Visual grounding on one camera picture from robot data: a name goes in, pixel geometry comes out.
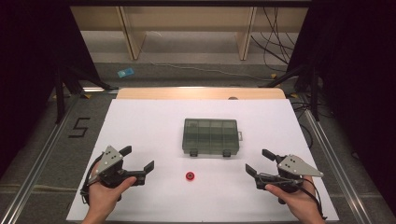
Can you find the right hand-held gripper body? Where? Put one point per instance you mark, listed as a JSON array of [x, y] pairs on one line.
[[294, 166]]

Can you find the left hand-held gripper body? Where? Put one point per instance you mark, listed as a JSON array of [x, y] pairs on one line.
[[110, 158]]

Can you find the clear plastic compartment box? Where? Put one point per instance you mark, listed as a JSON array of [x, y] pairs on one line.
[[210, 137]]

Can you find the person's right hand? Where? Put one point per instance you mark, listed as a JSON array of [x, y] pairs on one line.
[[300, 202]]

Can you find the person's left hand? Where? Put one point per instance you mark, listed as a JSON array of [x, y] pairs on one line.
[[102, 199]]

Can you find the white table sheet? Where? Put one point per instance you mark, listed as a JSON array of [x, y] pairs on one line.
[[140, 124]]

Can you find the short aluminium bar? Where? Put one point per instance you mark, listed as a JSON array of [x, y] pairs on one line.
[[93, 89]]

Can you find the black metal stand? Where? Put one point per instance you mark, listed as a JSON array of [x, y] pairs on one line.
[[314, 99], [59, 99]]

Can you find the blue card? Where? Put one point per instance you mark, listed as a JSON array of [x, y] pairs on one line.
[[125, 72]]

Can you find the black curtain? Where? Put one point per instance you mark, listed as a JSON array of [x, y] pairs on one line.
[[358, 77], [31, 62]]

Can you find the wooden bench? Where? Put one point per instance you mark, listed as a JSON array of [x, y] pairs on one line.
[[186, 17]]

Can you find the aluminium floor rail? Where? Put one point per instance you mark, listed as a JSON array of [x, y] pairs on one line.
[[336, 165], [37, 161]]

